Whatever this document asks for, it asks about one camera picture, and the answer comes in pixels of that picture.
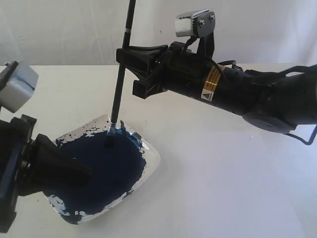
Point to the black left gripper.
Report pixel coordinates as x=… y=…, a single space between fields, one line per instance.
x=49 y=167

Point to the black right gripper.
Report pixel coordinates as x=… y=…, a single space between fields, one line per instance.
x=184 y=73

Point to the black paintbrush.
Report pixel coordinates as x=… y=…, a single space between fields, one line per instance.
x=120 y=77

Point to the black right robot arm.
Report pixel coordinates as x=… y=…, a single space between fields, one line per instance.
x=273 y=101

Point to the white square paint dish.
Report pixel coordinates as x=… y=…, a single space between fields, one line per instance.
x=117 y=171

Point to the white paper sheet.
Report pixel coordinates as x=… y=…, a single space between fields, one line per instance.
x=244 y=184

